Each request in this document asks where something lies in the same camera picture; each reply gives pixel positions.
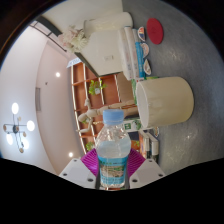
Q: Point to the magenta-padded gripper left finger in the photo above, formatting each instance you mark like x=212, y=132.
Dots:
x=76, y=171

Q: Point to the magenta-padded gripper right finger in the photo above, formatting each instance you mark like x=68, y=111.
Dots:
x=148, y=171

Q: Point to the clear water bottle blue cap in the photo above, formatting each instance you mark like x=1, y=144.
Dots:
x=113, y=150

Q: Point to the recessed ceiling spotlight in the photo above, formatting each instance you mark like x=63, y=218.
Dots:
x=70, y=154
x=58, y=74

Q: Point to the cream ceramic mug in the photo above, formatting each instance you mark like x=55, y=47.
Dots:
x=166, y=101

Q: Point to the branched ceiling lamp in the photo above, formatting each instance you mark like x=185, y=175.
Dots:
x=15, y=128

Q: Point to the ceiling air vent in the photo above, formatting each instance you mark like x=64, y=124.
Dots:
x=38, y=99

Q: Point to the pink and white flower bouquet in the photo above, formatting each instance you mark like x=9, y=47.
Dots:
x=75, y=38

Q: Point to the flat round red coaster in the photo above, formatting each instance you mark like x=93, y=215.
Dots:
x=155, y=30

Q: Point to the white ceramic vase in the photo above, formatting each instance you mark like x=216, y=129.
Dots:
x=110, y=22

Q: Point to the wooden wall shelf unit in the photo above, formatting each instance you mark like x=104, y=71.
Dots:
x=80, y=75

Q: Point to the white wall notice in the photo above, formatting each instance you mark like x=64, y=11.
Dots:
x=74, y=62

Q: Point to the white wall switch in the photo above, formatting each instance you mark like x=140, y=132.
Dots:
x=109, y=57

